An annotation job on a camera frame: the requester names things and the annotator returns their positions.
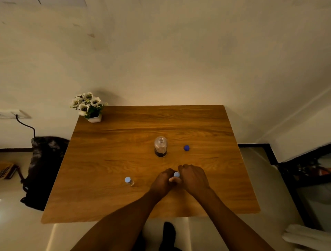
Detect white wall socket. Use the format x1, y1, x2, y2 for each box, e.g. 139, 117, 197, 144
0, 109, 32, 119

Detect glass bottle with dark liquid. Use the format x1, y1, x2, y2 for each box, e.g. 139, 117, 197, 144
154, 136, 168, 158

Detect black-framed low shelf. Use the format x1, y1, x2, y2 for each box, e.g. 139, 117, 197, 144
277, 145, 331, 231

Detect black power cable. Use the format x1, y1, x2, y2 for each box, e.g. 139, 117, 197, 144
15, 114, 36, 139

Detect person's left hand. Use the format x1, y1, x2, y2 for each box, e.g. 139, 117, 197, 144
150, 168, 182, 199

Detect person's left forearm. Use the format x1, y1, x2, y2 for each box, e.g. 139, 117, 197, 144
71, 191, 162, 251

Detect person's right forearm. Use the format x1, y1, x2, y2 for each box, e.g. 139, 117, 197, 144
192, 188, 275, 251

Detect white flowers in white pot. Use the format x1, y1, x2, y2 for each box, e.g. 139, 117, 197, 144
70, 92, 109, 123

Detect patterned woven item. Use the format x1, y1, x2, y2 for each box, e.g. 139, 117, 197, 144
0, 161, 21, 180

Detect person's black-socked foot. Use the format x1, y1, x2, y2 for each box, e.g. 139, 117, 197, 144
158, 222, 182, 251

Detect black backpack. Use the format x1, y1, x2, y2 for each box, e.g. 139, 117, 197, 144
20, 136, 70, 211

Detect person's right hand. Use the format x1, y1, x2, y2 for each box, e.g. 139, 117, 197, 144
178, 164, 212, 197

